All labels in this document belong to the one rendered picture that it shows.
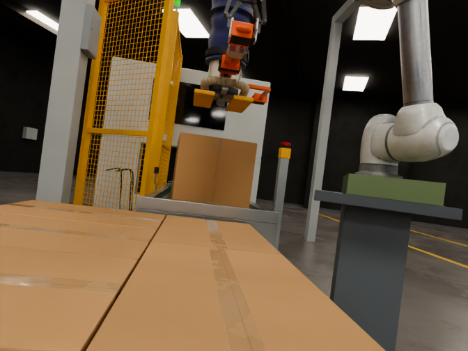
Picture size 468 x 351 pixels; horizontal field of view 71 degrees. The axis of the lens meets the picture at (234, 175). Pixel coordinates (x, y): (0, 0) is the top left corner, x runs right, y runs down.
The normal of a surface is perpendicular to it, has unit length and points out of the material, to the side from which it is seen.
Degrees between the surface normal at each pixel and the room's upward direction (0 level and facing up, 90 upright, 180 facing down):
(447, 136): 95
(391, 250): 90
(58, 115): 90
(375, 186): 90
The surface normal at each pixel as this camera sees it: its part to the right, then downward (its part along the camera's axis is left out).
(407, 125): -0.88, 0.06
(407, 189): -0.25, -0.04
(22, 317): 0.13, -0.99
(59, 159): 0.12, 0.01
